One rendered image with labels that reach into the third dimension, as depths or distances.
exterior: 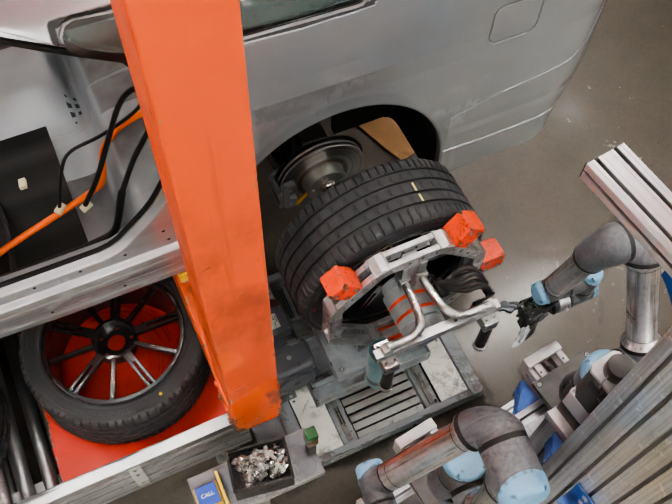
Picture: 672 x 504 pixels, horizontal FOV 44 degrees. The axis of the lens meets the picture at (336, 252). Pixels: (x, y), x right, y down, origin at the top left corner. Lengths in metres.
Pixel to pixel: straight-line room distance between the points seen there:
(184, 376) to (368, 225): 0.92
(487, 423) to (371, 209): 0.82
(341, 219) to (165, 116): 1.18
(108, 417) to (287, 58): 1.40
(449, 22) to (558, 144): 1.90
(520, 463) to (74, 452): 1.80
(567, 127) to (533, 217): 0.57
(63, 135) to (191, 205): 1.66
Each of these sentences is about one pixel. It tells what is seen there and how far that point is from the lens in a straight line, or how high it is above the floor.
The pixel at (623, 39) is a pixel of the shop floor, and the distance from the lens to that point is 4.77.
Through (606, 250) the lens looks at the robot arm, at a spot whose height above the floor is 1.37.
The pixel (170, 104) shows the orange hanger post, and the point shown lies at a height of 2.21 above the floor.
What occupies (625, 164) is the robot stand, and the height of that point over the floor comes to 2.03.
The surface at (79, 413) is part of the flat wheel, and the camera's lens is 2.97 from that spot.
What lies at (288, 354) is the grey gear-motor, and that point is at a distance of 3.05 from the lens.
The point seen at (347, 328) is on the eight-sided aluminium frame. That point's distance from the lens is 2.76.
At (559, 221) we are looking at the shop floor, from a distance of 3.95.
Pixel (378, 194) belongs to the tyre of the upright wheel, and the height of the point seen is 1.18.
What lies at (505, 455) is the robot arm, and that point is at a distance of 1.88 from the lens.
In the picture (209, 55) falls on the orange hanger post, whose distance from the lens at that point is 1.28.
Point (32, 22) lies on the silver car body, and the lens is 2.01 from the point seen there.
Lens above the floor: 3.22
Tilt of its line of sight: 61 degrees down
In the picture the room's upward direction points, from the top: 3 degrees clockwise
